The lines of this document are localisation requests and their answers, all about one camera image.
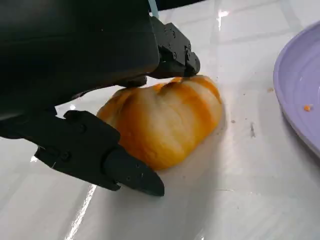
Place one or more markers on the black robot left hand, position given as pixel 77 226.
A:
pixel 75 45

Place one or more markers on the orange and white bread roll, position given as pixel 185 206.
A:
pixel 170 120

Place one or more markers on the lilac plate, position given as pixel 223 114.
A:
pixel 297 80

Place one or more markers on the orange bread crumb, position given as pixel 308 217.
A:
pixel 308 107

